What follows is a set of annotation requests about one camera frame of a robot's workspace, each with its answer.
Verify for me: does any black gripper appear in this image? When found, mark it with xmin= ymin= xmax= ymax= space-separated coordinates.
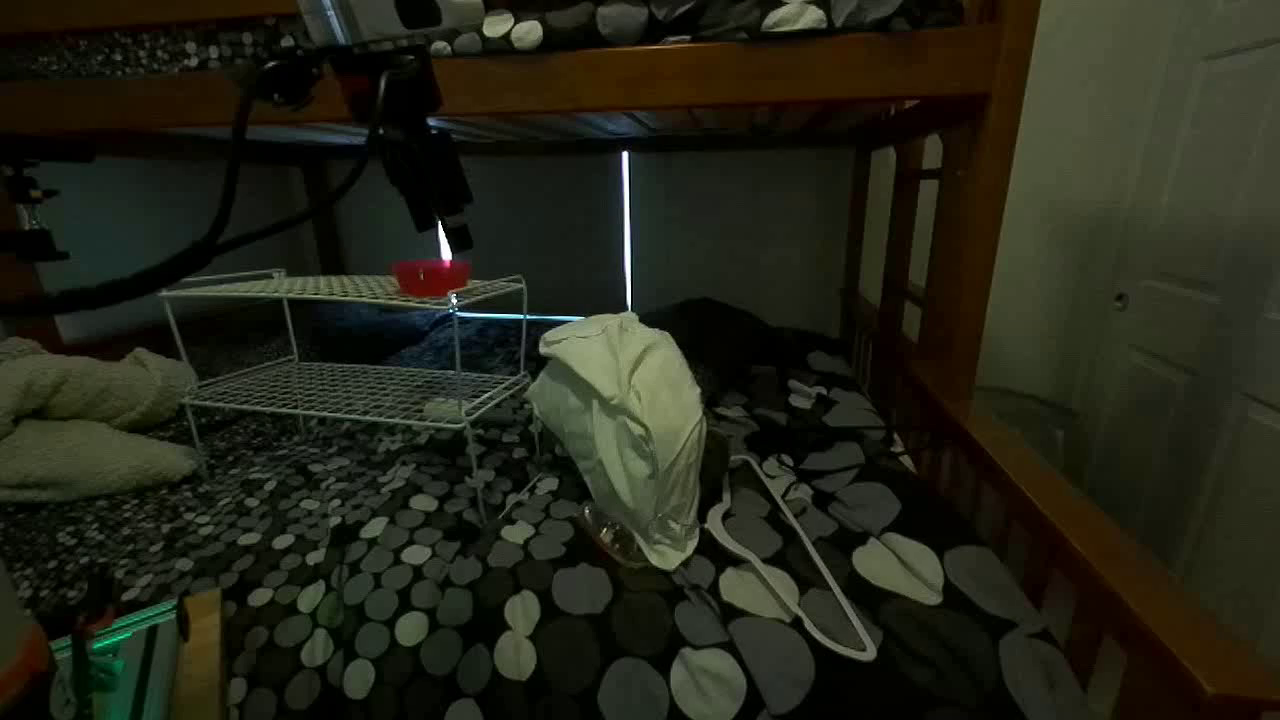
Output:
xmin=371 ymin=48 xmax=479 ymax=255

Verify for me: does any orange plastic bowl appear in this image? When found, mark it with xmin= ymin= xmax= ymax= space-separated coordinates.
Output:
xmin=392 ymin=255 xmax=474 ymax=299

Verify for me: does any white crumpled cloth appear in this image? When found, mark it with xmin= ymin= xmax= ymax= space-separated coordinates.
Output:
xmin=523 ymin=306 xmax=713 ymax=577

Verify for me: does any dotted upper bunk bedding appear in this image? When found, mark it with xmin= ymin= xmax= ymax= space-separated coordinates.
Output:
xmin=424 ymin=0 xmax=967 ymax=56

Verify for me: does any black cloth heap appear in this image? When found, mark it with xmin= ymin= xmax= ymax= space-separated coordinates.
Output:
xmin=646 ymin=291 xmax=860 ymax=390

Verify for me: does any black grey dotted duvet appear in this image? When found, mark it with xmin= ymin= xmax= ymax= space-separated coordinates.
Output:
xmin=0 ymin=337 xmax=1110 ymax=720

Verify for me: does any white pillow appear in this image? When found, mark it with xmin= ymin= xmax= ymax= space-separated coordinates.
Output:
xmin=0 ymin=331 xmax=205 ymax=436

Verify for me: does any white plastic clothes hanger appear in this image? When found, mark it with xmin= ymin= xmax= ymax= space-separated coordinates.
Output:
xmin=700 ymin=450 xmax=882 ymax=667

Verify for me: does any wooden block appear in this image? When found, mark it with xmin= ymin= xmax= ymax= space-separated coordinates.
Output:
xmin=166 ymin=586 xmax=229 ymax=720

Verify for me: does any green lit box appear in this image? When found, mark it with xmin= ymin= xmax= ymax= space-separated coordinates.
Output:
xmin=49 ymin=594 xmax=182 ymax=720

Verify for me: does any orange grey rounded object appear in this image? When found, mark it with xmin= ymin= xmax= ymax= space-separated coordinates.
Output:
xmin=0 ymin=572 xmax=54 ymax=716

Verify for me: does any clear plastic bin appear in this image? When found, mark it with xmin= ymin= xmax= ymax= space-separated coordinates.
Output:
xmin=967 ymin=385 xmax=1093 ymax=487

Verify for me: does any white panel door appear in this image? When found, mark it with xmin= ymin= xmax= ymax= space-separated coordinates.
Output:
xmin=1065 ymin=0 xmax=1280 ymax=664

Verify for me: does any white wire shelf rack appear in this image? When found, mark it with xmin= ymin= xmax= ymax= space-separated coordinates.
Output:
xmin=155 ymin=268 xmax=535 ymax=487

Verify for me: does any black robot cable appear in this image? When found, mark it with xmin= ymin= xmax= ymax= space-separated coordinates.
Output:
xmin=0 ymin=48 xmax=407 ymax=324

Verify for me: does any wooden bunk bed frame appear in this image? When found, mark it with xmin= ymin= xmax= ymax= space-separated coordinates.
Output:
xmin=0 ymin=0 xmax=1280 ymax=720

